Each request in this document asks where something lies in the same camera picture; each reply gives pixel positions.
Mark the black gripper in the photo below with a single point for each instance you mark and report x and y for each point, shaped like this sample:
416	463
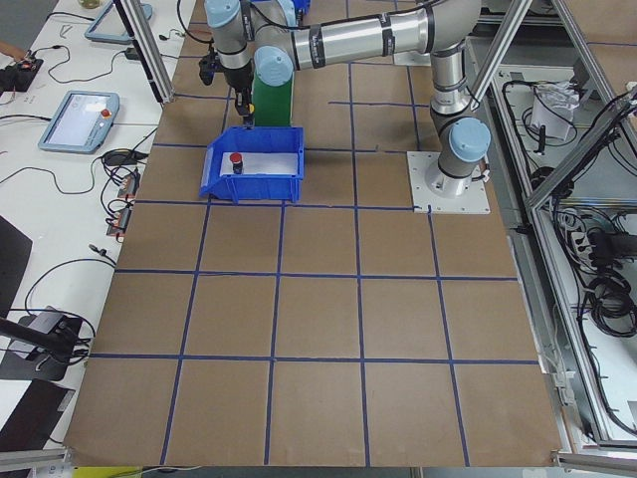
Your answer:
237	78

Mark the red push button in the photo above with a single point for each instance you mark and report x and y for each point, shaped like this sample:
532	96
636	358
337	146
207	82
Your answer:
236	159

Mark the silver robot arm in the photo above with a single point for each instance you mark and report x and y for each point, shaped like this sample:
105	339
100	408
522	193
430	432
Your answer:
264	40
287	13

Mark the green conveyor belt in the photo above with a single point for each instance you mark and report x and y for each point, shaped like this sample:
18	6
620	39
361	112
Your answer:
273	105

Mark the blue bin left side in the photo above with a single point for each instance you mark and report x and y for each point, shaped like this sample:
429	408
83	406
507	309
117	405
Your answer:
219	180

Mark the white foam pad left bin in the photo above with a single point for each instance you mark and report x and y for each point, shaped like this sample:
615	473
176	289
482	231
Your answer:
282	163

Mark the black power adapter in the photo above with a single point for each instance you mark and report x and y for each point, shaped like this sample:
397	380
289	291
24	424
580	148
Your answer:
131	54

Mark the teach pendant near right bin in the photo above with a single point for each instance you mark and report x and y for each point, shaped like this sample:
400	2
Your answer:
108	28

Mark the teach pendant bin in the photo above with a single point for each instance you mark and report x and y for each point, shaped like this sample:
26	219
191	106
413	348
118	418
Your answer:
108	28
81	122

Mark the teach pendant near left bin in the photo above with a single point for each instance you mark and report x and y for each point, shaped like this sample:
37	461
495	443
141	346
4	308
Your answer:
81	122

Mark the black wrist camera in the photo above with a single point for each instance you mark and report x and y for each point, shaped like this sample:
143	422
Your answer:
209	65

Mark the aluminium frame post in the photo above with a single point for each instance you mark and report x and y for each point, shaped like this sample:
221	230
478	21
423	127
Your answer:
137	27

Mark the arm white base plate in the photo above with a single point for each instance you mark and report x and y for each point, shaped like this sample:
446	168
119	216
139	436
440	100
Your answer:
434	192

